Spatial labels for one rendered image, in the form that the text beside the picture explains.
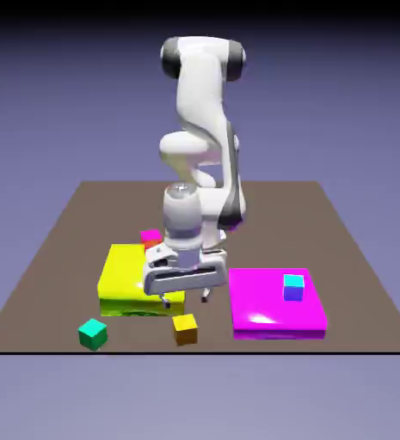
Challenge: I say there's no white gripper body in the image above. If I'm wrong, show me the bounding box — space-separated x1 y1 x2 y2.
142 249 229 296

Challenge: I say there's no small yellow cube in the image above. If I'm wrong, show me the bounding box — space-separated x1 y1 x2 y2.
171 313 200 346

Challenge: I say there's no small magenta cube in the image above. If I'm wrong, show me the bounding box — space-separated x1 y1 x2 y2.
139 228 163 251

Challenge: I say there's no small green cube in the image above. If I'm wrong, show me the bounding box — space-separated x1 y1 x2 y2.
77 317 109 352

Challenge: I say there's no small cyan cube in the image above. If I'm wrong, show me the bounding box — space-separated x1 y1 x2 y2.
282 273 306 303

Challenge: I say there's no large yellow box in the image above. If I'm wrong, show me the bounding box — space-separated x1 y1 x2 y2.
96 243 187 318

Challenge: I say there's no large magenta box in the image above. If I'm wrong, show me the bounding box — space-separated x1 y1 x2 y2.
227 267 329 341

